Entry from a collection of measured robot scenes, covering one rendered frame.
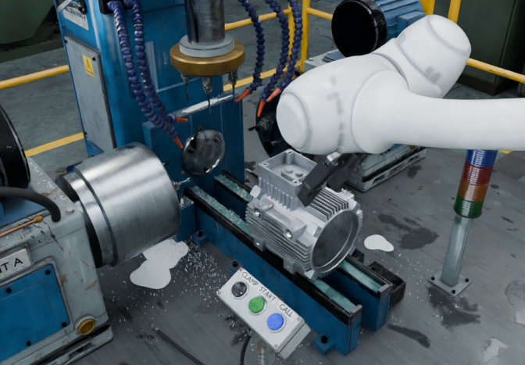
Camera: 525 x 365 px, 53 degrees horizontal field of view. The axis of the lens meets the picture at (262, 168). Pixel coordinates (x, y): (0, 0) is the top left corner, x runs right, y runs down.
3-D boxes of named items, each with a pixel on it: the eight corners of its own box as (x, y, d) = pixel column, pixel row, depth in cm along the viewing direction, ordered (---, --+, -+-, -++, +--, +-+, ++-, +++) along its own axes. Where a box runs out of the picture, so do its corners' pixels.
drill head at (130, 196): (14, 261, 127) (-17, 173, 113) (148, 201, 146) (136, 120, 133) (55, 323, 110) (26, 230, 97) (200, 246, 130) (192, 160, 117)
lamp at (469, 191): (451, 193, 121) (455, 177, 118) (466, 183, 124) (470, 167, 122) (476, 205, 117) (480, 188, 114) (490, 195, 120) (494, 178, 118)
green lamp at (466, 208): (448, 209, 123) (451, 193, 121) (462, 198, 126) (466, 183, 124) (472, 221, 119) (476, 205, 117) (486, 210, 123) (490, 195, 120)
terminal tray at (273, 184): (257, 190, 123) (256, 164, 119) (290, 173, 129) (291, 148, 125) (293, 214, 115) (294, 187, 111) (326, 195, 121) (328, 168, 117)
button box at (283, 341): (225, 304, 103) (214, 292, 99) (250, 277, 104) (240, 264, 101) (285, 361, 92) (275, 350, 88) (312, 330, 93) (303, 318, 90)
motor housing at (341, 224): (244, 248, 129) (242, 184, 118) (300, 216, 139) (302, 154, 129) (304, 294, 116) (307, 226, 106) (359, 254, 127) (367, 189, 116)
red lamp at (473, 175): (455, 177, 118) (459, 159, 116) (470, 167, 122) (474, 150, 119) (480, 188, 114) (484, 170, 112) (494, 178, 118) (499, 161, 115)
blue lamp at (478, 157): (459, 159, 116) (463, 141, 113) (474, 150, 119) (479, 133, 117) (484, 170, 112) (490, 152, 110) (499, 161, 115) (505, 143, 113)
